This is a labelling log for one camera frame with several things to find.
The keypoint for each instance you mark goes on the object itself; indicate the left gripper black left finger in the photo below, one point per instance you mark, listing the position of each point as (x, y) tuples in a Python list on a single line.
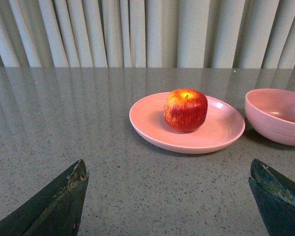
[(56, 210)]

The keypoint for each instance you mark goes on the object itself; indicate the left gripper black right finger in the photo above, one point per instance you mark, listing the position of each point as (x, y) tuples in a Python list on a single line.
[(274, 195)]

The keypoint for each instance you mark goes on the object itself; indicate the white pleated curtain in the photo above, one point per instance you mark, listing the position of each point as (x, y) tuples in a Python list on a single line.
[(148, 33)]

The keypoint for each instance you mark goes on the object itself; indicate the pink plate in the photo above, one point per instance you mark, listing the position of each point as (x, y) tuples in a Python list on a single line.
[(222, 127)]

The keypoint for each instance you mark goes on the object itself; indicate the red yellow apple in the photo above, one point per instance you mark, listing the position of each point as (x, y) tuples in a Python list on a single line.
[(185, 109)]

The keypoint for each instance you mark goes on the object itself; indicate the pink bowl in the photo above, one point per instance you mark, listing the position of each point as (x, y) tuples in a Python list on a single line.
[(271, 112)]

